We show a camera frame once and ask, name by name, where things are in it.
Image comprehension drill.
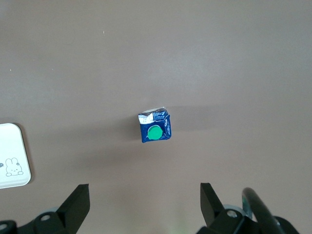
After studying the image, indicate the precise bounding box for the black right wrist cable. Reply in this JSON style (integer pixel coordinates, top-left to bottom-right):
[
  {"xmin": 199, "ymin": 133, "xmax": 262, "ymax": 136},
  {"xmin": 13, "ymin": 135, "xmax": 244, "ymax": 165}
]
[{"xmin": 241, "ymin": 187, "xmax": 282, "ymax": 234}]

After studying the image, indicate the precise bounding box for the cream rabbit print tray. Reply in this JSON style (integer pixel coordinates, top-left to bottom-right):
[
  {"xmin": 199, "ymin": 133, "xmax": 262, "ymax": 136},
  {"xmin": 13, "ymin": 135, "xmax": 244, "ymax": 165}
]
[{"xmin": 0, "ymin": 123, "xmax": 32, "ymax": 190}]

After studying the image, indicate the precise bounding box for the blue milk carton green cap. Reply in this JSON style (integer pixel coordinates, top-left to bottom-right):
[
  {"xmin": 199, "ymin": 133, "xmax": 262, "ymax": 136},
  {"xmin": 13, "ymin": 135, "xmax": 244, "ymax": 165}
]
[{"xmin": 137, "ymin": 106, "xmax": 173, "ymax": 144}]

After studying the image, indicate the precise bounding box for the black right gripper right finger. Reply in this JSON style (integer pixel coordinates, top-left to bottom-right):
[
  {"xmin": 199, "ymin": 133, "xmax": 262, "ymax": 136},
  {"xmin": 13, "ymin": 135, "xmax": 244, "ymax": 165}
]
[{"xmin": 196, "ymin": 182, "xmax": 245, "ymax": 234}]

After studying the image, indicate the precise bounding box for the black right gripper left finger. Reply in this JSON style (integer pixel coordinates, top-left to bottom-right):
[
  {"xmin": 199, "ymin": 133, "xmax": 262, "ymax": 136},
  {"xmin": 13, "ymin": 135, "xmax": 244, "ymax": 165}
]
[{"xmin": 17, "ymin": 183, "xmax": 91, "ymax": 234}]

